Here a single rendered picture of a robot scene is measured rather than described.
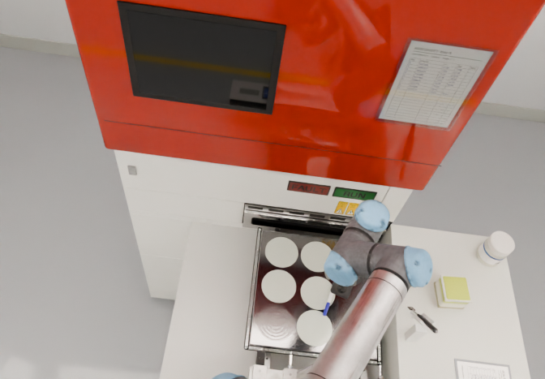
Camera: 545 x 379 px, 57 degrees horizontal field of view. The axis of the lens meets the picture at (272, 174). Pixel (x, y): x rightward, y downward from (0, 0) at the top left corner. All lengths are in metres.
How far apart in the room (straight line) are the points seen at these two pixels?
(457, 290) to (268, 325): 0.52
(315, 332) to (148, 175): 0.64
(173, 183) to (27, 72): 2.03
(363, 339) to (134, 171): 0.82
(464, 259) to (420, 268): 0.61
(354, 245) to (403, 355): 0.44
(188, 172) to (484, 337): 0.92
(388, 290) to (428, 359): 0.51
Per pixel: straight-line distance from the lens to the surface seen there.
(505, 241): 1.58
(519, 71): 3.29
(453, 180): 3.05
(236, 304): 1.53
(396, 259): 1.01
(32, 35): 3.42
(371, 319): 0.93
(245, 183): 1.41
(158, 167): 1.42
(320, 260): 1.53
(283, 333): 1.43
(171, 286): 2.18
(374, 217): 1.11
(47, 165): 2.89
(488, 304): 1.57
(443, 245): 1.60
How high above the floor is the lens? 2.26
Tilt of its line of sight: 55 degrees down
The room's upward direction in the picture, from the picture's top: 11 degrees clockwise
